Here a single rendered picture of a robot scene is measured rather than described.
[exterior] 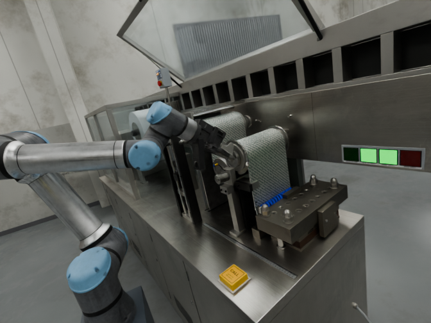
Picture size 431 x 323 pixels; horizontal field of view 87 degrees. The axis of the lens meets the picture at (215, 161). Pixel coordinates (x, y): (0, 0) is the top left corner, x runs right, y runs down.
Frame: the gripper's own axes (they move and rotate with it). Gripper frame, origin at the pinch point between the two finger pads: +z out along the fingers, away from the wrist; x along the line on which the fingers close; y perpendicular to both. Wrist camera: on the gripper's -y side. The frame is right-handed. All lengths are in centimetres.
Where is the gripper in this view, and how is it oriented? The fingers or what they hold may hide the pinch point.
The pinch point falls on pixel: (229, 159)
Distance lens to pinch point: 89.7
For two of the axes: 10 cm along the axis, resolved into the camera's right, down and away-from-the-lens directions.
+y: 3.5, -9.3, 1.4
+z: 7.3, 3.6, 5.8
